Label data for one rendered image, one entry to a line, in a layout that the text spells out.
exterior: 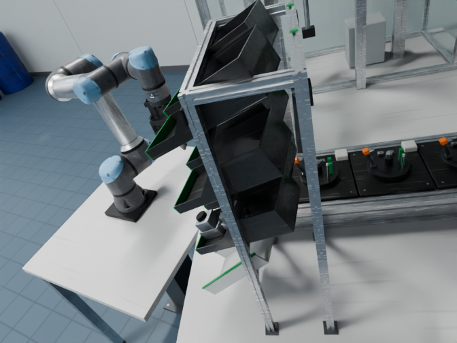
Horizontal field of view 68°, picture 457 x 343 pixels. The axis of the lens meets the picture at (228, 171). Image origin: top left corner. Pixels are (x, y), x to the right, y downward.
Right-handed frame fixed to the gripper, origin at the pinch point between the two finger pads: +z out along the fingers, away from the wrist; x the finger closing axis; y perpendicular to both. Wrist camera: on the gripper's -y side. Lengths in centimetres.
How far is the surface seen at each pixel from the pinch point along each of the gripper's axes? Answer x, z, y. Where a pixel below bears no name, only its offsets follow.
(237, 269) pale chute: 44.8, 9.2, -19.8
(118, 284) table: 30, 37, 34
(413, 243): 21, 37, -71
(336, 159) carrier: -13, 26, -52
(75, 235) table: 4, 37, 66
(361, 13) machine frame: -83, -3, -74
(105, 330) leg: 18, 101, 78
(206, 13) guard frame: -87, -19, 0
